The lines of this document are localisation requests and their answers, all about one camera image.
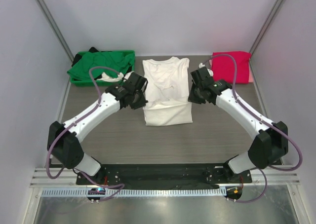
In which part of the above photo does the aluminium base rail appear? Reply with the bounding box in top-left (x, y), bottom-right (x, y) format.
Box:
top-left (30, 168), bottom-right (300, 188)

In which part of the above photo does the green plastic bin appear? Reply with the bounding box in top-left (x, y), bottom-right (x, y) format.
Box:
top-left (70, 50), bottom-right (135, 87)

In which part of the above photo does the white t shirt with print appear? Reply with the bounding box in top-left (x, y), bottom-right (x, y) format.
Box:
top-left (142, 57), bottom-right (193, 126)

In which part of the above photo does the aluminium corner post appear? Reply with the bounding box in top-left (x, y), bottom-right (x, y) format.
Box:
top-left (35, 0), bottom-right (74, 61)
top-left (249, 0), bottom-right (286, 55)

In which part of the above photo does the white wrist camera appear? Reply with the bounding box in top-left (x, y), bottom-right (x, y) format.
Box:
top-left (198, 63), bottom-right (214, 76)
top-left (118, 71), bottom-right (134, 82)

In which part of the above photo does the right aluminium corner post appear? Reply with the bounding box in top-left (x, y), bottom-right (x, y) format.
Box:
top-left (249, 0), bottom-right (286, 55)

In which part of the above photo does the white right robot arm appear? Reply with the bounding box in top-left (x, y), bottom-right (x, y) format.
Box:
top-left (188, 67), bottom-right (288, 182)

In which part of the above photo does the black t shirt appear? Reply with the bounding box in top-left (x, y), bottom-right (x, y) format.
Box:
top-left (71, 47), bottom-right (99, 67)

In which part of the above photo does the left aluminium corner post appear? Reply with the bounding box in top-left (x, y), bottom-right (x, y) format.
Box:
top-left (35, 0), bottom-right (74, 61)

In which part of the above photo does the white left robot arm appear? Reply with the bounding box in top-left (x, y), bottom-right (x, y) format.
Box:
top-left (46, 72), bottom-right (148, 184)

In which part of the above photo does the red folded t shirt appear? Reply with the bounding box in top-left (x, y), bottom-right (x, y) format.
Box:
top-left (210, 51), bottom-right (252, 84)

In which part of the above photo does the green t shirt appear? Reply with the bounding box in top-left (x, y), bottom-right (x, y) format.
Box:
top-left (67, 51), bottom-right (135, 81)

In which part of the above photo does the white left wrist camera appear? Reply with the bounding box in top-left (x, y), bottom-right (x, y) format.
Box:
top-left (118, 71), bottom-right (134, 82)

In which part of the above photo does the white t shirt in bin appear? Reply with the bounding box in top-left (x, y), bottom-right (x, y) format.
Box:
top-left (97, 72), bottom-right (124, 82)

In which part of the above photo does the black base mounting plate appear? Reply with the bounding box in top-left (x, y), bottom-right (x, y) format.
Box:
top-left (90, 163), bottom-right (252, 190)

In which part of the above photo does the white slotted cable duct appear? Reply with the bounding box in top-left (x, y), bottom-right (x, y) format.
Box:
top-left (41, 187), bottom-right (227, 198)

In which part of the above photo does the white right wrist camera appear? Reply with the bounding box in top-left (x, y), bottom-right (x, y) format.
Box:
top-left (198, 63), bottom-right (214, 76)

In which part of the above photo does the pink folded t shirt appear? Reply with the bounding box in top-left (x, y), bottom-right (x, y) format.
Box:
top-left (208, 57), bottom-right (254, 84)

